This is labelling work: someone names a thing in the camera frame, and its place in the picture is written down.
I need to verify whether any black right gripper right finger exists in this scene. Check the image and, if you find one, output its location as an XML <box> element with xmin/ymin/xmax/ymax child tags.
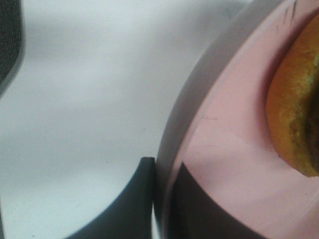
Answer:
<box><xmin>170</xmin><ymin>164</ymin><xmax>257</xmax><ymax>239</ymax></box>

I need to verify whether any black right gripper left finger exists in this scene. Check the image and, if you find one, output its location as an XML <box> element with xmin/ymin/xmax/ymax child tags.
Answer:
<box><xmin>69</xmin><ymin>157</ymin><xmax>155</xmax><ymax>239</ymax></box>

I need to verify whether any pink round plate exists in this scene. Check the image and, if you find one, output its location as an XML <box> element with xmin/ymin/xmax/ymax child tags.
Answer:
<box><xmin>155</xmin><ymin>0</ymin><xmax>319</xmax><ymax>239</ymax></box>

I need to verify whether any burger with lettuce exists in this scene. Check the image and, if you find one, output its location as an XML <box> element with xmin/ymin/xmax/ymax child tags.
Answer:
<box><xmin>266</xmin><ymin>15</ymin><xmax>319</xmax><ymax>177</ymax></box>

